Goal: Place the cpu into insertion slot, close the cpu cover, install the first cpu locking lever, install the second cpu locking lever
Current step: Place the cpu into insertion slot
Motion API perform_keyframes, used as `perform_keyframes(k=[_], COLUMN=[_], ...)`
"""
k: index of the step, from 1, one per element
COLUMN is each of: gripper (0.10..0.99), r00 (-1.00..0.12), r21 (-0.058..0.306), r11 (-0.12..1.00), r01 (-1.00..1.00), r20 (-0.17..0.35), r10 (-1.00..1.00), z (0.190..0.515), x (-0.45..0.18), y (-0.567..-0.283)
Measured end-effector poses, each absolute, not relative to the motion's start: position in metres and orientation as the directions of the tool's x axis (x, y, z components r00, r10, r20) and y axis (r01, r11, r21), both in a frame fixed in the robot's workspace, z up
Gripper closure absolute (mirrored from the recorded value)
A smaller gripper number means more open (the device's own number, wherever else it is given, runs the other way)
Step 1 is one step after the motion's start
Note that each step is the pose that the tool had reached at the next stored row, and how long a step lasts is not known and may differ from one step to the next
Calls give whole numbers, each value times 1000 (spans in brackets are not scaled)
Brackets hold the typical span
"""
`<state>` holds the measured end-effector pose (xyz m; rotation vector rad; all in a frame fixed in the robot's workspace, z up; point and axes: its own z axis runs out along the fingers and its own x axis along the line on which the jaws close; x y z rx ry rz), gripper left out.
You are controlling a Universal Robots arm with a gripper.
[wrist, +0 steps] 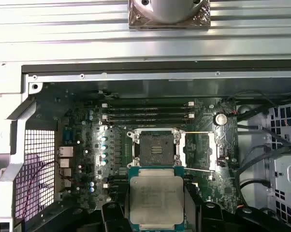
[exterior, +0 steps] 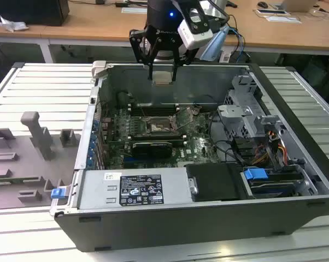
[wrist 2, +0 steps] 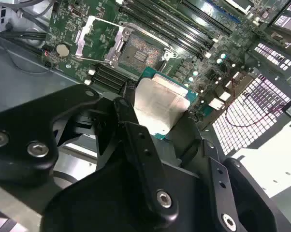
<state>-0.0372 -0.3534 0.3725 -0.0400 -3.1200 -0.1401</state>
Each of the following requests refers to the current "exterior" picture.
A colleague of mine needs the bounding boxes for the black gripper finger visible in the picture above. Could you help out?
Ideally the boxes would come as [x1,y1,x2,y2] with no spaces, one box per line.
[128,28,158,81]
[169,38,197,82]

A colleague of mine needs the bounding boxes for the silver CPU plate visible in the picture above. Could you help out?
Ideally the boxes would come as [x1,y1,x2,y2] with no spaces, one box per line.
[151,71,173,87]

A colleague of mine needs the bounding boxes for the CPU socket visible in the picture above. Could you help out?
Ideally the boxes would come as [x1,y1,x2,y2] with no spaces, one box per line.
[144,116,179,136]

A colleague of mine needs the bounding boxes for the white label strip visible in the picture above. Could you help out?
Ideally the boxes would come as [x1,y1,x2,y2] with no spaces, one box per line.
[121,7,148,14]

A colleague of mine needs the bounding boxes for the grey case latch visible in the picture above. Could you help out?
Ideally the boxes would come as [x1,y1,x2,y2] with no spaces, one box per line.
[91,60,108,80]

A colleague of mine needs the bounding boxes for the wooden desk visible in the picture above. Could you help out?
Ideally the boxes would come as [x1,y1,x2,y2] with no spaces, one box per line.
[0,0,329,55]

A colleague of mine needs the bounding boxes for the silver metal drive cage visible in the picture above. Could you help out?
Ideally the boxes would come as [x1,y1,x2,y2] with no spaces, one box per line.
[216,75,283,139]

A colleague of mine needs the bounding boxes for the green motherboard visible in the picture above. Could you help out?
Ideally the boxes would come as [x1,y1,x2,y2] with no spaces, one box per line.
[100,105,222,169]

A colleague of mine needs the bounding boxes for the black and white tablet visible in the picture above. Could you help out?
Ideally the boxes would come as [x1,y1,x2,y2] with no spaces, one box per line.
[253,8,288,16]

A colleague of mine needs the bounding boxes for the black graphics card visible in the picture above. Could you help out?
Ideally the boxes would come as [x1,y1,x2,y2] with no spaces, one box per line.
[131,141,173,159]

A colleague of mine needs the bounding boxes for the white paper sheet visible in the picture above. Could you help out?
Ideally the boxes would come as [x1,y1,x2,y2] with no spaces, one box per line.
[265,15,302,24]

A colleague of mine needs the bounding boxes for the black box on desk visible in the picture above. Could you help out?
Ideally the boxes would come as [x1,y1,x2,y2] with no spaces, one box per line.
[0,0,71,27]

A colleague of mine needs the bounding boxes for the grey laptop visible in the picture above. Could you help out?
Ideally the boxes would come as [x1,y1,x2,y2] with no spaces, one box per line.
[271,0,318,13]

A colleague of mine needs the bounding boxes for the crumpled white paper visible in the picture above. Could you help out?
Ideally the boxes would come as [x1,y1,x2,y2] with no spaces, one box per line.
[0,15,28,33]

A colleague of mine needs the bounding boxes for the black plastic shroud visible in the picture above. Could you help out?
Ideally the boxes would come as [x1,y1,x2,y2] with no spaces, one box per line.
[185,162,247,203]

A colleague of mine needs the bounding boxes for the blue disk carrier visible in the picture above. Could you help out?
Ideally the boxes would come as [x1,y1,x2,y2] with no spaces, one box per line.
[242,168,302,199]

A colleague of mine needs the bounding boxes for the black power supply label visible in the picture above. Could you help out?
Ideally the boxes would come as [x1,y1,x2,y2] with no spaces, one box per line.
[118,172,163,206]

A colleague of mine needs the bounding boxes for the silver power supply unit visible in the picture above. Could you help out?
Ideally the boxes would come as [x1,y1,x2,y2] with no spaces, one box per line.
[78,168,194,211]

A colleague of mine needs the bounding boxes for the blue plastic clip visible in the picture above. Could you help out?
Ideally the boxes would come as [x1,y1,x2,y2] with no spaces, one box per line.
[51,187,66,199]

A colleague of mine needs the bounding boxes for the grey parts rack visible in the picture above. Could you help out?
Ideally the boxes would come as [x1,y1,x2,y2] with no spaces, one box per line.
[0,111,82,211]

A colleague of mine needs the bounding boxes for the black open PC case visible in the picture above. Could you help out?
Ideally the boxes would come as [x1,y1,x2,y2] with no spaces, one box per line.
[49,60,329,253]

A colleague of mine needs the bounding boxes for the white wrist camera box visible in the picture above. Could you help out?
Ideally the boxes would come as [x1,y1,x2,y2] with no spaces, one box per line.
[177,7,214,50]

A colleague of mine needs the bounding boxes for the blue cable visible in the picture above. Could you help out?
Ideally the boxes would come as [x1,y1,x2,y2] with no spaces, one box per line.
[227,26,246,63]

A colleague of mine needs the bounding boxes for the black internal cable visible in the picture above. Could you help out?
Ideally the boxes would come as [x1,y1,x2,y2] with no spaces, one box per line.
[208,111,245,167]

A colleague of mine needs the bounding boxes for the orange and yellow wires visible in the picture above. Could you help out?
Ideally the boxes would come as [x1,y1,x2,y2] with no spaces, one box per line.
[251,144,288,166]

